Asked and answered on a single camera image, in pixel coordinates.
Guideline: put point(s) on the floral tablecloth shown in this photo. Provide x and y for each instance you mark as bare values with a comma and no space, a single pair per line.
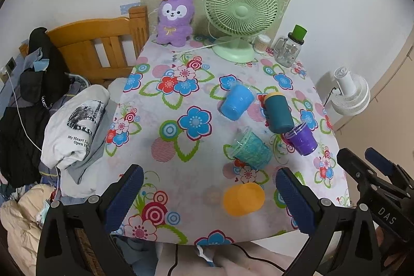
181,166

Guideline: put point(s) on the blue plastic cup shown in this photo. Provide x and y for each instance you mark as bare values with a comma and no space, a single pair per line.
236,101

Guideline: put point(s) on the purple plush toy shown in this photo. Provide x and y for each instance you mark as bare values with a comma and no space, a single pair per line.
174,22

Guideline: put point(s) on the cotton swab container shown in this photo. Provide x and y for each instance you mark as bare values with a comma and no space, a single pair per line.
261,43

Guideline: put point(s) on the purple plastic cup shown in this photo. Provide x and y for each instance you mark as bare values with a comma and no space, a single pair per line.
302,140

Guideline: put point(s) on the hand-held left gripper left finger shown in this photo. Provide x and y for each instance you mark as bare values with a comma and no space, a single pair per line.
124,195

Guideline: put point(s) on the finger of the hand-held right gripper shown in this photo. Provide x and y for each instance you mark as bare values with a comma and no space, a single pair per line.
354,166
380,160

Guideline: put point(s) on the dark teal cup yellow rim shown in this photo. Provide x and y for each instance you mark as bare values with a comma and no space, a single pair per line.
278,112

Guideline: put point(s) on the green desk fan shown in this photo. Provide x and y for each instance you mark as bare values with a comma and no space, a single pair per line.
241,9

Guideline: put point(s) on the blue wall sticker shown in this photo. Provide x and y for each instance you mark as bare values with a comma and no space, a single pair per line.
127,8

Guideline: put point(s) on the black cloth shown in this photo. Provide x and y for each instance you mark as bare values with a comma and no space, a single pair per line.
19,146

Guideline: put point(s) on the beige padded jacket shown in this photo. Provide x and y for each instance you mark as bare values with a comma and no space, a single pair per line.
19,224

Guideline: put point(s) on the white round fan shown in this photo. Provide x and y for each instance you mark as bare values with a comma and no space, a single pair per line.
351,93

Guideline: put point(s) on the wooden bed headboard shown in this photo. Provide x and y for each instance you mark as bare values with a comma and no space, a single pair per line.
84,43

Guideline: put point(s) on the orange plastic cup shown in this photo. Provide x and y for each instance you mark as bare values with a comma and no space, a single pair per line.
244,200

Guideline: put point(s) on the blue face mask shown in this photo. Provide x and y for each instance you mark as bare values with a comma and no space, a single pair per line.
40,65

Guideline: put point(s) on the white printed t-shirt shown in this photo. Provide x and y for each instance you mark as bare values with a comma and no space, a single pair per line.
77,120

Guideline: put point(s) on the grey cloth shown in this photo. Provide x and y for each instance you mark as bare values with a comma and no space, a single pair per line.
81,172

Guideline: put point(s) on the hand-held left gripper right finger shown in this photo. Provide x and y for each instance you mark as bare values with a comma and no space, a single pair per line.
295,198

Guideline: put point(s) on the wall outlet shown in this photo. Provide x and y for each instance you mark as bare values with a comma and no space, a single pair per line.
10,64

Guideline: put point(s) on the teal glitter plastic cup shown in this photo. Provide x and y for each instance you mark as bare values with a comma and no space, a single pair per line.
252,150

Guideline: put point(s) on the glass mug green lid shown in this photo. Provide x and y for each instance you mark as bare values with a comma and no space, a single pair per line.
288,48

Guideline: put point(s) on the black jacket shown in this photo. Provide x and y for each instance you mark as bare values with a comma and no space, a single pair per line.
42,75

